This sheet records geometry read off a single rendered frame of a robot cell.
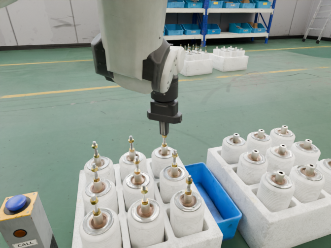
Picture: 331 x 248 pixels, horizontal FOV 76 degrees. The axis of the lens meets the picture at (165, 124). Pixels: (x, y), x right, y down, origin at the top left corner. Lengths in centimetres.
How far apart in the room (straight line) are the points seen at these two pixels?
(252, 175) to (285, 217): 16
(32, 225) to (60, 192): 49
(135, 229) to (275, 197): 42
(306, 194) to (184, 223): 41
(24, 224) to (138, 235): 26
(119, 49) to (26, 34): 537
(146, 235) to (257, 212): 35
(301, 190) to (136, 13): 72
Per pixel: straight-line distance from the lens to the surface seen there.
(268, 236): 79
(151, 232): 59
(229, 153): 88
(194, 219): 61
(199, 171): 100
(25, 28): 565
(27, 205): 62
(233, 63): 311
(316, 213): 86
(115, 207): 71
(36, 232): 64
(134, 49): 30
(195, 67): 277
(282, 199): 75
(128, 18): 28
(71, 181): 114
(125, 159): 77
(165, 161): 76
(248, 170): 81
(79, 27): 550
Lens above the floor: 71
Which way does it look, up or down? 28 degrees down
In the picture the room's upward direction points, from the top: straight up
